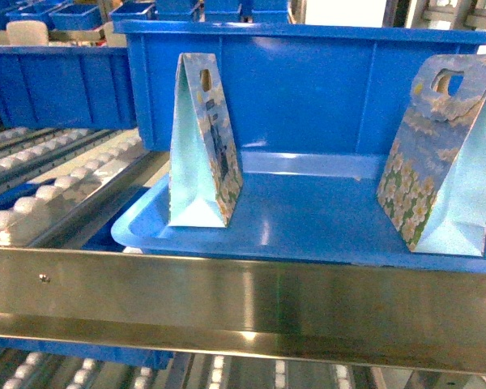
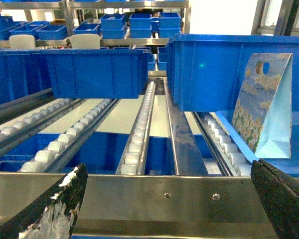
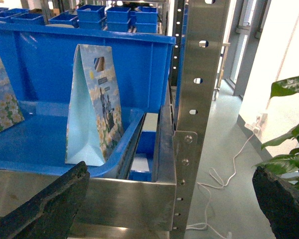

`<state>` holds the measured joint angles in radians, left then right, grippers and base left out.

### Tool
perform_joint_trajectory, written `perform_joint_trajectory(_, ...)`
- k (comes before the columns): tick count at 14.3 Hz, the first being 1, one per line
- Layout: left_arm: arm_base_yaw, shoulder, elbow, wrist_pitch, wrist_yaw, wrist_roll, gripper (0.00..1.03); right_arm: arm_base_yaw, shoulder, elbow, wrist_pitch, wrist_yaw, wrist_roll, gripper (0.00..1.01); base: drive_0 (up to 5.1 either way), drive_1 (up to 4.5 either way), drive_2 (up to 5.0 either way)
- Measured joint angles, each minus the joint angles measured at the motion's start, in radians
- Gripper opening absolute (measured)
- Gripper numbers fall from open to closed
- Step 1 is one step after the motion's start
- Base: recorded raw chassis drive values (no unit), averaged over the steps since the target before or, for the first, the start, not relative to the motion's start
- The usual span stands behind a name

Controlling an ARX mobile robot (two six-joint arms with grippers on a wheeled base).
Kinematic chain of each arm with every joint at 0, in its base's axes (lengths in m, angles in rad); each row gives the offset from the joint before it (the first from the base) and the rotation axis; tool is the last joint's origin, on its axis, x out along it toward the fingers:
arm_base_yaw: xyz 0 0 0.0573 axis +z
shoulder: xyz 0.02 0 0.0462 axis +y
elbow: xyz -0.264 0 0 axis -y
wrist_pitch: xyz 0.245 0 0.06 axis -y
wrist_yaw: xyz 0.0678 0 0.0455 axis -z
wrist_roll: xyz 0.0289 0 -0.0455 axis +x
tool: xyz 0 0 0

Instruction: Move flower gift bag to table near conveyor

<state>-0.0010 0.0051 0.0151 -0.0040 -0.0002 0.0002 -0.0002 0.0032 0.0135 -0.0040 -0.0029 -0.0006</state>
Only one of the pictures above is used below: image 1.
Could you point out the flower gift bag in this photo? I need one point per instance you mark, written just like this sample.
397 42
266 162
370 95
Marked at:
205 178
433 186

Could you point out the shallow blue plastic tray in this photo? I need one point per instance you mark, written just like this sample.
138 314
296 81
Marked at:
293 207

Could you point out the large blue crate behind tray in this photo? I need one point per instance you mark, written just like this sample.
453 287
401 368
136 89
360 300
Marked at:
289 87

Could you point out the white roller track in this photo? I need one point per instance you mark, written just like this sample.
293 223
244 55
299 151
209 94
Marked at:
31 216

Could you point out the blue crate left lane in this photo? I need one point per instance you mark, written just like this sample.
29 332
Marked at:
66 87

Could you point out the stainless steel rack front rail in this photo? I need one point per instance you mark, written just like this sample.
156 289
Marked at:
431 320

